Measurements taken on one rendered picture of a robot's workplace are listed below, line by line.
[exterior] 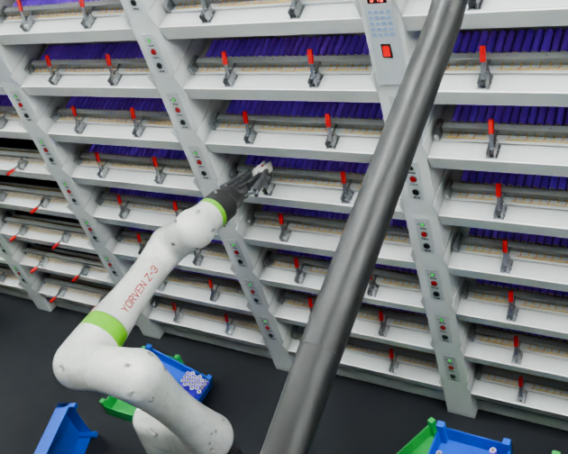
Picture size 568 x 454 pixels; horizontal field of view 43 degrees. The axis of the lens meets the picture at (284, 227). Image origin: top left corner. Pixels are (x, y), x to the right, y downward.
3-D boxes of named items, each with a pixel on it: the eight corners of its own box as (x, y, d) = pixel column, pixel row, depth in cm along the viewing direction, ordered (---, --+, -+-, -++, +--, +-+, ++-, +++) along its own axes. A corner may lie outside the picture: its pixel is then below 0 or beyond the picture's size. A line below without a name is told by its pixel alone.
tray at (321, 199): (408, 221, 199) (398, 202, 192) (231, 200, 231) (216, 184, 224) (428, 160, 207) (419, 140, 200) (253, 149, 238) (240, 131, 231)
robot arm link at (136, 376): (231, 473, 194) (134, 397, 154) (180, 459, 201) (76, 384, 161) (247, 426, 200) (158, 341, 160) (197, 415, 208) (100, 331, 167)
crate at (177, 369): (213, 385, 287) (212, 376, 281) (185, 427, 274) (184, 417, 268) (149, 353, 294) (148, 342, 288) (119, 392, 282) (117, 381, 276)
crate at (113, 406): (144, 426, 280) (136, 413, 275) (106, 413, 290) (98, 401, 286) (187, 367, 298) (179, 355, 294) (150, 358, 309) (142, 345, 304)
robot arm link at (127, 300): (135, 334, 177) (102, 304, 174) (114, 346, 185) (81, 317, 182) (204, 239, 201) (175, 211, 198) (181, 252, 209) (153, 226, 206)
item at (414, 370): (445, 391, 243) (435, 376, 233) (291, 355, 275) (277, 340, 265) (461, 336, 251) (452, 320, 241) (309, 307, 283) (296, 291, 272)
